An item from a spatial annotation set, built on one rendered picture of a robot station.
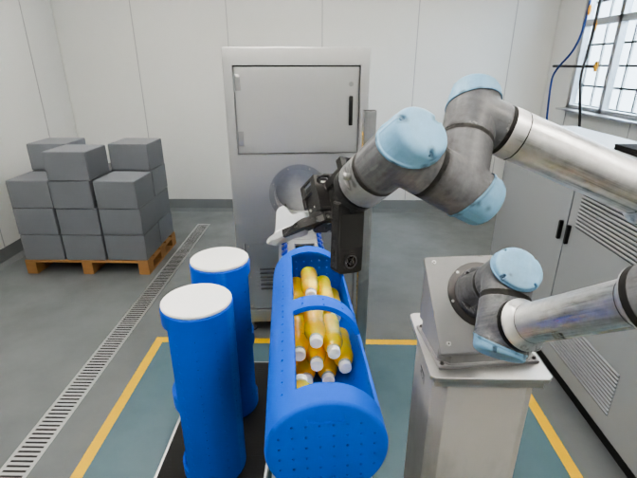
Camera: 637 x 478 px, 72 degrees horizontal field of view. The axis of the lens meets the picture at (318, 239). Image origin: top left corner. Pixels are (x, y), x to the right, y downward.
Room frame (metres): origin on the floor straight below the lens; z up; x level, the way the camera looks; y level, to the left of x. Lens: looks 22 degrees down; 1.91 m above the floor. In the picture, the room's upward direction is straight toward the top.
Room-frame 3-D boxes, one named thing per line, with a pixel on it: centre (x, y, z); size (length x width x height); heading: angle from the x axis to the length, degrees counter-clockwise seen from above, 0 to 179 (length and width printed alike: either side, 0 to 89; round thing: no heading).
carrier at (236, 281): (1.93, 0.48, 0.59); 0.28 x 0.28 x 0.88
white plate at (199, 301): (1.53, 0.49, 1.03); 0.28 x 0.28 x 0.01
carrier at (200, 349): (1.53, 0.49, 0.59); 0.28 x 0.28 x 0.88
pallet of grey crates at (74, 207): (4.23, 2.24, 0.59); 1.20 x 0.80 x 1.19; 89
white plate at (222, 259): (1.93, 0.48, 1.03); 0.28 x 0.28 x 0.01
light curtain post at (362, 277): (2.19, -0.25, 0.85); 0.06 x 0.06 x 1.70; 4
